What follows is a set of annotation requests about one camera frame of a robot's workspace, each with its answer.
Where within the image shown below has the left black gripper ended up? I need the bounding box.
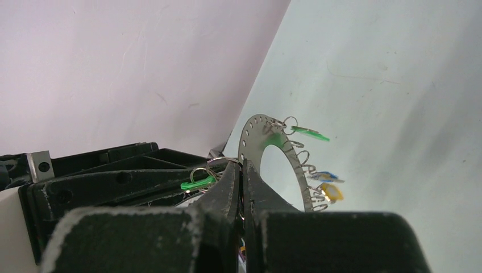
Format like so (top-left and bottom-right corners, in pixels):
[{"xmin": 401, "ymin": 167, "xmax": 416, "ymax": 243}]
[{"xmin": 1, "ymin": 142, "xmax": 209, "ymax": 264}]

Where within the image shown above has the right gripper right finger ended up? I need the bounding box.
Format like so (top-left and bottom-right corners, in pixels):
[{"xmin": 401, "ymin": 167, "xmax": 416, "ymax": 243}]
[{"xmin": 242, "ymin": 159, "xmax": 430, "ymax": 272}]

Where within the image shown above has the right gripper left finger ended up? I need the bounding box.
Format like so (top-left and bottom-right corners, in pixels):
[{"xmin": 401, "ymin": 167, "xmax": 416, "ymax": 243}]
[{"xmin": 39, "ymin": 163, "xmax": 241, "ymax": 272}]

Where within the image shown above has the yellow key tag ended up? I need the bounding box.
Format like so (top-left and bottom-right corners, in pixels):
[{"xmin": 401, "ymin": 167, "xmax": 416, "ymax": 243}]
[{"xmin": 320, "ymin": 183, "xmax": 344, "ymax": 203}]

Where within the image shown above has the blue key tag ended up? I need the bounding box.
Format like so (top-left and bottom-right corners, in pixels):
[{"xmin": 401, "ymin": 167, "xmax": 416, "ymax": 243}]
[{"xmin": 308, "ymin": 171, "xmax": 345, "ymax": 183}]

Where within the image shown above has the metal disc keyring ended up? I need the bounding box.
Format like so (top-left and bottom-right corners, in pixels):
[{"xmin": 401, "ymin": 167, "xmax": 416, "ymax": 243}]
[{"xmin": 205, "ymin": 113, "xmax": 345, "ymax": 213}]

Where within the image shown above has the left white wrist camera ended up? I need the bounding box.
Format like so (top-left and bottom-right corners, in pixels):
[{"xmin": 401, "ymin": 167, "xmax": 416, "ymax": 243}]
[{"xmin": 1, "ymin": 188, "xmax": 39, "ymax": 273}]

